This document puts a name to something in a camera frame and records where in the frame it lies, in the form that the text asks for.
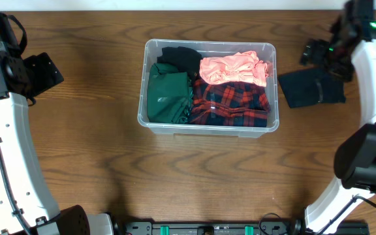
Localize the dark navy garment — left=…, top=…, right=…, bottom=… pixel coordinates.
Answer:
left=278, top=68, right=346, bottom=108

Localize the pink garment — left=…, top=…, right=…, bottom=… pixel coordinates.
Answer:
left=199, top=51, right=268, bottom=87

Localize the red blue plaid shirt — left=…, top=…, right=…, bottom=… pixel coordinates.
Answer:
left=189, top=78, right=271, bottom=127

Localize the dark green garment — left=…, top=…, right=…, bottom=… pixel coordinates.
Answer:
left=147, top=63, right=193, bottom=124

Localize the black garment with tape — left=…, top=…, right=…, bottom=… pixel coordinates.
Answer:
left=157, top=46, right=202, bottom=80

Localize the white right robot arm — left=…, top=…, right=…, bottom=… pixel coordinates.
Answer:
left=291, top=0, right=376, bottom=234

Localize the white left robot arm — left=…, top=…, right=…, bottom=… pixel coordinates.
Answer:
left=0, top=12, right=115, bottom=234

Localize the clear plastic storage bin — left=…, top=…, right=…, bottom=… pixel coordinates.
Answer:
left=137, top=39, right=279, bottom=138

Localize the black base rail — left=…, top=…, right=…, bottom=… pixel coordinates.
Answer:
left=124, top=220, right=370, bottom=235

